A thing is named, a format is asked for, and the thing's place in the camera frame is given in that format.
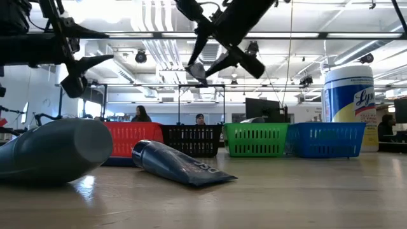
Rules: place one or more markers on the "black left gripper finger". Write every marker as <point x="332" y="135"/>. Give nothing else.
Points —
<point x="90" y="63"/>
<point x="79" y="31"/>

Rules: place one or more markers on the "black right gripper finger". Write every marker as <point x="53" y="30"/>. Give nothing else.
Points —
<point x="198" y="44"/>
<point x="227" y="62"/>

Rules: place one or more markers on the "grey toiletry bottle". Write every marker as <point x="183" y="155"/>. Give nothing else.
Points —
<point x="54" y="149"/>

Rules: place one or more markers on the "dark blue toiletry tube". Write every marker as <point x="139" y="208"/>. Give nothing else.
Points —
<point x="171" y="163"/>

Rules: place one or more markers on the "black ceiling spotlight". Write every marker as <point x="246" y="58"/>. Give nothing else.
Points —
<point x="306" y="80"/>
<point x="367" y="58"/>
<point x="140" y="57"/>
<point x="253" y="47"/>

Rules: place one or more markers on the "black computer monitor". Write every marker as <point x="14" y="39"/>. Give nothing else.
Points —
<point x="401" y="111"/>
<point x="260" y="109"/>

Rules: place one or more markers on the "person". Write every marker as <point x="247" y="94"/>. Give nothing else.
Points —
<point x="141" y="116"/>
<point x="200" y="119"/>
<point x="386" y="127"/>

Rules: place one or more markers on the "grey rounded toiletry item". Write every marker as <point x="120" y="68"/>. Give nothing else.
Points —
<point x="252" y="120"/>

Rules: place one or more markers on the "green plastic basket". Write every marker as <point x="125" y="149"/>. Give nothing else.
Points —
<point x="254" y="140"/>

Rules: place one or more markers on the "red plastic basket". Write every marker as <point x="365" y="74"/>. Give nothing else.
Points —
<point x="136" y="133"/>

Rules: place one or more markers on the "black plastic basket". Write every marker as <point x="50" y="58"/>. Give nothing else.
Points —
<point x="190" y="141"/>

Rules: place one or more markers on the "Lysol wipes canister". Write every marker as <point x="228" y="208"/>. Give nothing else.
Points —
<point x="345" y="101"/>

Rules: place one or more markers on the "blue plastic basket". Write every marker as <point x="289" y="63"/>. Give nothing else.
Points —
<point x="324" y="140"/>

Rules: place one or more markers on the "black background station frame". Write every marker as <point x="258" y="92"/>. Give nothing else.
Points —
<point x="104" y="101"/>
<point x="179" y="105"/>

